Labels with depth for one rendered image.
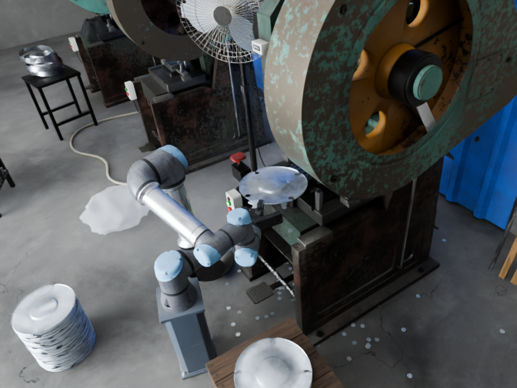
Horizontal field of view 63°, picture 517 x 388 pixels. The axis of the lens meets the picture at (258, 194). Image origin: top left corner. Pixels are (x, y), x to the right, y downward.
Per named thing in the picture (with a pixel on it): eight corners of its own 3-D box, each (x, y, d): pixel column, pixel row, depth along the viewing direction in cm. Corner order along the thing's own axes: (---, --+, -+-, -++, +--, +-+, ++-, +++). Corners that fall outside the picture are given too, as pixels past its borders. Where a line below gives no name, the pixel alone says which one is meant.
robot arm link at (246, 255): (253, 249, 138) (258, 268, 142) (258, 228, 147) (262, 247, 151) (230, 250, 140) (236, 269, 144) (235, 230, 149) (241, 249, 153)
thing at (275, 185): (321, 187, 175) (321, 185, 175) (263, 213, 163) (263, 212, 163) (281, 161, 196) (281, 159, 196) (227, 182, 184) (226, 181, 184)
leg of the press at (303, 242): (307, 352, 204) (301, 208, 149) (293, 335, 212) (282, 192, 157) (438, 267, 238) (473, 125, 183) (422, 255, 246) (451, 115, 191)
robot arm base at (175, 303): (163, 317, 173) (157, 302, 167) (160, 289, 184) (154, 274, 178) (199, 306, 175) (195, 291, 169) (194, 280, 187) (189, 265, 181)
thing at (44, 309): (66, 330, 190) (65, 329, 189) (1, 339, 189) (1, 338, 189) (81, 281, 213) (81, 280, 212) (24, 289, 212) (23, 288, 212)
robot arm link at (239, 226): (230, 228, 131) (238, 255, 137) (254, 209, 137) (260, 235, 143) (213, 221, 136) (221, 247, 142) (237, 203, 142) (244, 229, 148)
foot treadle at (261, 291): (255, 310, 212) (255, 303, 209) (245, 297, 219) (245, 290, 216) (346, 259, 234) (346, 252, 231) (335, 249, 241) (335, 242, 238)
